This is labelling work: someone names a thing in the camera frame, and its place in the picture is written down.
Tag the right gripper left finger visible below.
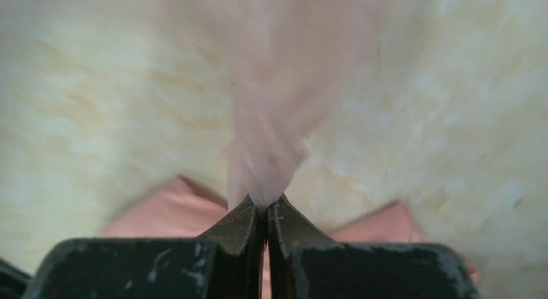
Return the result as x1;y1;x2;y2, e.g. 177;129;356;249
24;198;264;299

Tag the translucent pink trash bag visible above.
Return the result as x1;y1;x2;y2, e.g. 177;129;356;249
167;0;390;211

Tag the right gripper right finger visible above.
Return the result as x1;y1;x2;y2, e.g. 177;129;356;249
268;197;480;298

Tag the pink cloth towel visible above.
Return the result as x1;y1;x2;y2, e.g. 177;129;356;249
100;177;478;299

